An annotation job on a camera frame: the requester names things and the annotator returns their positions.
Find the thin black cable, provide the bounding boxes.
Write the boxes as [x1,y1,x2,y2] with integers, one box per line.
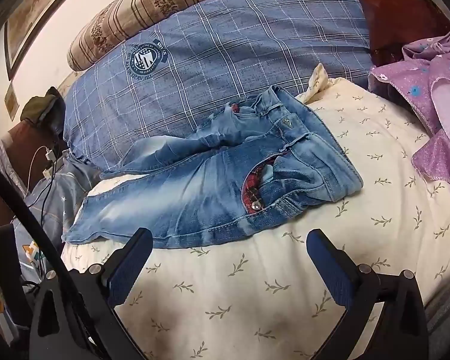
[37,159,59,271]

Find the grey star-print pillow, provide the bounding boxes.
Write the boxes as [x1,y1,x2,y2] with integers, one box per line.
[13,150,102,282]

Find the beige striped bolster pillow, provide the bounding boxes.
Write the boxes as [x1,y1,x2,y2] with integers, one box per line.
[67,0,245,72]

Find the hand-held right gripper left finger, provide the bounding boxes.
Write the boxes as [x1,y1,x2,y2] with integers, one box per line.
[30,228,154,360]

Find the blue denim pants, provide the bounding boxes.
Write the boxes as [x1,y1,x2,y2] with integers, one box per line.
[61,85,364,250]

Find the small wall label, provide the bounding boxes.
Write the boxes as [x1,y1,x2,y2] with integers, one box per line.
[4,82,18,119]

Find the white charging cable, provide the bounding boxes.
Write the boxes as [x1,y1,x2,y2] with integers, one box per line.
[24,146,47,199]

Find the purple floral garment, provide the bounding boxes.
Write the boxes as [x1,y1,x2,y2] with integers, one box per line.
[367,26,450,200]

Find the framed wall picture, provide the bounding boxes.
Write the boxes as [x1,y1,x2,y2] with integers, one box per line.
[4,0,98,81]

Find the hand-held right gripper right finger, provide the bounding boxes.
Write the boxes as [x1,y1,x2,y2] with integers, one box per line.
[306,229,430,360]

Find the blue plaid quilt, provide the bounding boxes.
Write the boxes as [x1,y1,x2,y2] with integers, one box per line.
[62,0,374,173]

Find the olive green cap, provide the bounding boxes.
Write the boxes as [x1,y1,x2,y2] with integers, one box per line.
[20,86,66,137]

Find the cream leaf-print blanket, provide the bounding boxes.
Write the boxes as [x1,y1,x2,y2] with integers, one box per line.
[60,63,450,360]

